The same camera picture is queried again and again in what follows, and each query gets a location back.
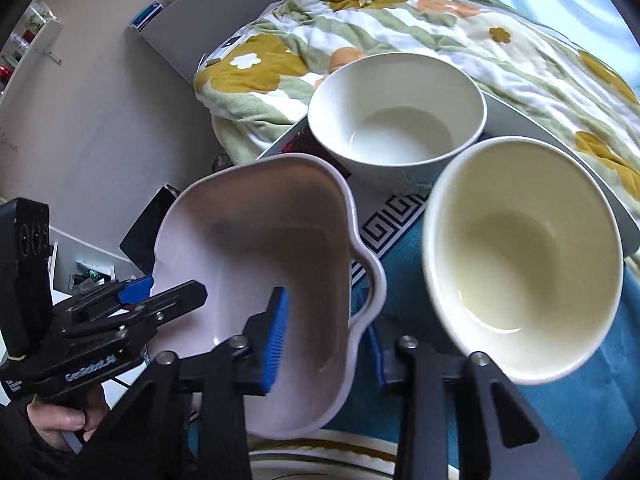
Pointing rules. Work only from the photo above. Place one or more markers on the cream yellow bowl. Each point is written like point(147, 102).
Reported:
point(522, 258)

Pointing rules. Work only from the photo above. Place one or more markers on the person's left hand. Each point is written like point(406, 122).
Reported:
point(51, 420)

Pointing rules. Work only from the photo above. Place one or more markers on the blue white box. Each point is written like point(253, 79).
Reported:
point(146, 15)

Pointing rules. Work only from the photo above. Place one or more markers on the floral quilt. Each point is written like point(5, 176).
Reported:
point(258, 84)

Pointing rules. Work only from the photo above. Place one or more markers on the pink square handled bowl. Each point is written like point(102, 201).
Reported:
point(290, 221)

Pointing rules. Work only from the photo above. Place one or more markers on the light blue window cloth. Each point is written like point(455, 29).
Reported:
point(594, 25)

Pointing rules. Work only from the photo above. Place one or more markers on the white ceramic bowl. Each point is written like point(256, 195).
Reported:
point(396, 120)

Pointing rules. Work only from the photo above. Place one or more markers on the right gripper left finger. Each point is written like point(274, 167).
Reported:
point(266, 333)

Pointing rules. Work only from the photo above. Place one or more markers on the grey headboard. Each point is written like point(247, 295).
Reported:
point(186, 30)

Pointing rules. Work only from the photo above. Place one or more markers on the gold rimmed plate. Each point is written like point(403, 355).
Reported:
point(325, 454)

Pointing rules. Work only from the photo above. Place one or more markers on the white wall shelf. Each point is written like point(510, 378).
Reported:
point(30, 40)

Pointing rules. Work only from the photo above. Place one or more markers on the blue patterned tablecloth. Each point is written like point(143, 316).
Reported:
point(594, 412)

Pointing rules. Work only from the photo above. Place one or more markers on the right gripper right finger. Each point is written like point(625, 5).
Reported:
point(382, 338)

